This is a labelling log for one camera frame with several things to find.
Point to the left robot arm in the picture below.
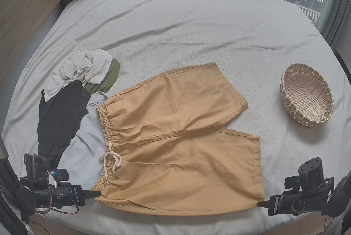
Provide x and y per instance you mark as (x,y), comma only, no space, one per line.
(35,168)

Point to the bed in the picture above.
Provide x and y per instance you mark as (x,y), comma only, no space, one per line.
(178,22)

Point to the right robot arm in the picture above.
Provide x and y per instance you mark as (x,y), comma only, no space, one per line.
(312,173)

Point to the green garment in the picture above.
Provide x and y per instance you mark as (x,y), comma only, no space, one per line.
(107,80)

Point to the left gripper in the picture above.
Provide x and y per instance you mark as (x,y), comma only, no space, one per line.
(68,195)

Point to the pale grey garment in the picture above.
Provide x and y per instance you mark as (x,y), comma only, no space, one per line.
(87,140)

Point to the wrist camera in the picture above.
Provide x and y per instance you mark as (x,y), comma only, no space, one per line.
(61,175)
(292,183)

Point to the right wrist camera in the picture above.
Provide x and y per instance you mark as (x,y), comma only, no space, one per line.
(292,183)

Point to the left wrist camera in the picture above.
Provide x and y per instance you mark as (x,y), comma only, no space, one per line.
(61,175)

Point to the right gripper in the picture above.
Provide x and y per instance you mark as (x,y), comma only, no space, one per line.
(282,202)

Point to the round woven basket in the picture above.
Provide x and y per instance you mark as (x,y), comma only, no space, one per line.
(307,94)

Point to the tan shorts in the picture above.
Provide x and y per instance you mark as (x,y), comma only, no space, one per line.
(178,140)

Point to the white garment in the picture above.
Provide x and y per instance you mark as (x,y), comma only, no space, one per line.
(82,66)

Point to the black garment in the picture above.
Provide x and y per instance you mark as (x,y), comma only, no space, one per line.
(60,118)

